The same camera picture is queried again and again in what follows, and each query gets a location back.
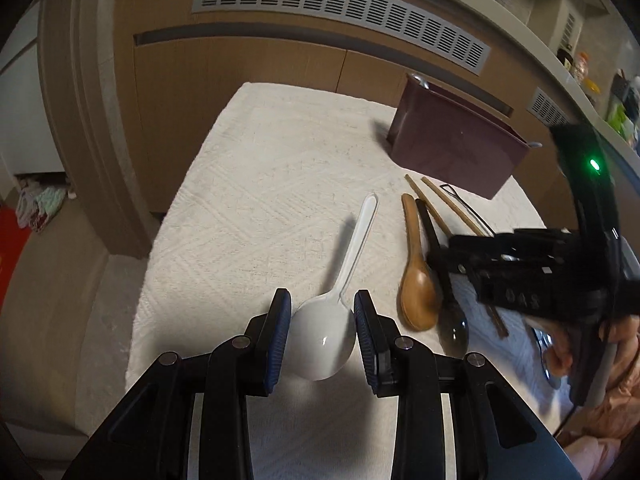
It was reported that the brown wooden spoon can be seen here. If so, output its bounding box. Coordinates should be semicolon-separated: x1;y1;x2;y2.
398;193;440;332

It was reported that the wooden chopstick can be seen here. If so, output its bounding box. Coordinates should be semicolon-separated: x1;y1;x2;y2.
405;174;509;339
420;177;487;236

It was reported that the metal shovel-shaped spoon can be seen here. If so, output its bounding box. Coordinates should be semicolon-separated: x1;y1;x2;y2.
440;183;496;236

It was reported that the right hand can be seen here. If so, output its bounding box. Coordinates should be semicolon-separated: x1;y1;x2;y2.
539;315;639;444

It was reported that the small grey ventilation grille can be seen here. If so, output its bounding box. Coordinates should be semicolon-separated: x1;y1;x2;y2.
527;87;570;127

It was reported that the maroon plastic utensil holder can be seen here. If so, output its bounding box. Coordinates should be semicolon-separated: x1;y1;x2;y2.
387;74;529;200

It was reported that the steel spoon in holder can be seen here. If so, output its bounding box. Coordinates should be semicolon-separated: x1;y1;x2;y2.
410;74;430;89

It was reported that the wooden cabinet front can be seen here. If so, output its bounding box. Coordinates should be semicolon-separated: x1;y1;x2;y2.
115;23;574;226

